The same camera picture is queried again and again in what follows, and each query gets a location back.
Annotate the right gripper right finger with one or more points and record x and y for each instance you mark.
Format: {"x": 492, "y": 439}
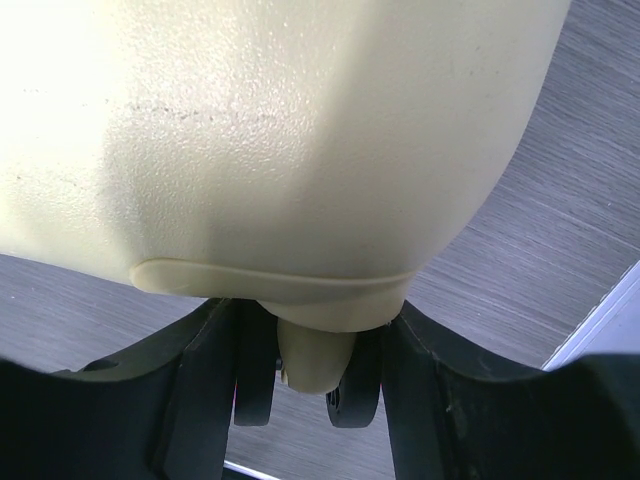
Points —
{"x": 456, "y": 410}

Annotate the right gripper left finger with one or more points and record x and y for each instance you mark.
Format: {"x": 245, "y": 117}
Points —
{"x": 158, "y": 409}

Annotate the yellow hard-shell suitcase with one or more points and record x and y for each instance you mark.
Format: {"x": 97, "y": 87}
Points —
{"x": 311, "y": 156}

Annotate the aluminium frame rail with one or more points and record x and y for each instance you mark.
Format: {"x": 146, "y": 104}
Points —
{"x": 612, "y": 326}

